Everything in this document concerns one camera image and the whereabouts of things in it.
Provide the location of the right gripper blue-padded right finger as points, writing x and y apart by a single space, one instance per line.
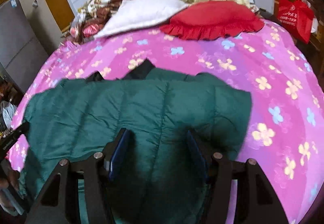
256 199

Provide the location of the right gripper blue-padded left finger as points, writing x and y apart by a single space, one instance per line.
58 200

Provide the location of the red ruffled cushion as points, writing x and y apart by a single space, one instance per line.
211 20

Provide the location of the white pillow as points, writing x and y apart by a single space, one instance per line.
140 14

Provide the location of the grey wardrobe cabinet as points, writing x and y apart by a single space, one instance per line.
29 34

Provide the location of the red shopping bag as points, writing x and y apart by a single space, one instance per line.
296 17

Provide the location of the pink floral bed sheet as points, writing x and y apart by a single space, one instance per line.
285 134

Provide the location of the red packaged item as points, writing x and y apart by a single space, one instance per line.
91 29

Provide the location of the brown floral folded blanket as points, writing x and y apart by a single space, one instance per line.
101 3

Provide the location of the person's left hand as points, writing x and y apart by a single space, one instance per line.
12 178

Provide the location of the dark green puffer jacket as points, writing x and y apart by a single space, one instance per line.
156 183

